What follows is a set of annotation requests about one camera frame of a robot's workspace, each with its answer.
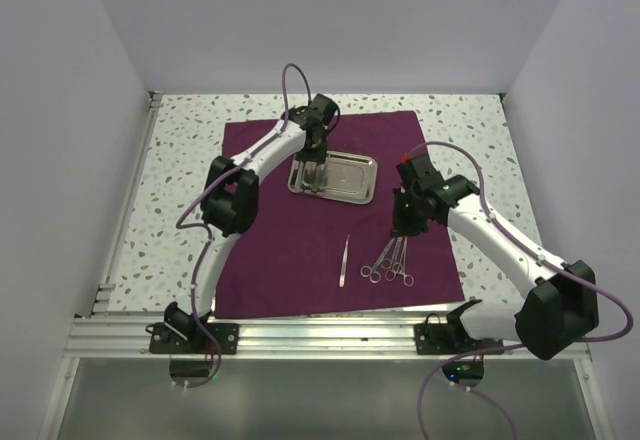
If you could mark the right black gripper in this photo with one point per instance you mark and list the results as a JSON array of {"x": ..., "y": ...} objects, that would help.
[{"x": 400, "y": 226}]

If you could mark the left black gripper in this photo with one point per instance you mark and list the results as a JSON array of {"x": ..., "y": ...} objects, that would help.
[{"x": 317, "y": 156}]

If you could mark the steel instrument tray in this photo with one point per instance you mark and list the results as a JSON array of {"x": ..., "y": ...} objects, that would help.
[{"x": 349, "y": 178}]

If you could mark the steel hemostat forceps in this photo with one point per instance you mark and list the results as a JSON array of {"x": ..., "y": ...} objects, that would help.
[{"x": 407, "y": 279}]

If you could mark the long steel scissors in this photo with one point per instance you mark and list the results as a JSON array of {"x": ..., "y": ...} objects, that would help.
[{"x": 372, "y": 272}]

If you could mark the purple cloth wrap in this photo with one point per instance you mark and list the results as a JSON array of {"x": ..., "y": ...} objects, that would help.
[{"x": 288, "y": 262}]

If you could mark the steel tweezers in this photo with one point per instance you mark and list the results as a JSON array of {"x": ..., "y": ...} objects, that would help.
[{"x": 344, "y": 263}]

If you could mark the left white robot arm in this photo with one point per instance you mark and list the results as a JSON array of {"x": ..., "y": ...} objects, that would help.
[{"x": 229, "y": 206}]

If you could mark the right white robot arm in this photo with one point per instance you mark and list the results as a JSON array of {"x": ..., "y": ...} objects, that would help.
[{"x": 558, "y": 306}]

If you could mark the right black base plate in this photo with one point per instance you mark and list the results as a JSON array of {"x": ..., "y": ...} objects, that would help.
[{"x": 444, "y": 339}]

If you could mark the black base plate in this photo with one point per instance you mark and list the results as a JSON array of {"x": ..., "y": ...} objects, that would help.
[
  {"x": 220, "y": 338},
  {"x": 444, "y": 339}
]

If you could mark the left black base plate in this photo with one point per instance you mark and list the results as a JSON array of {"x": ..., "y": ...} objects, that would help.
[{"x": 220, "y": 338}]

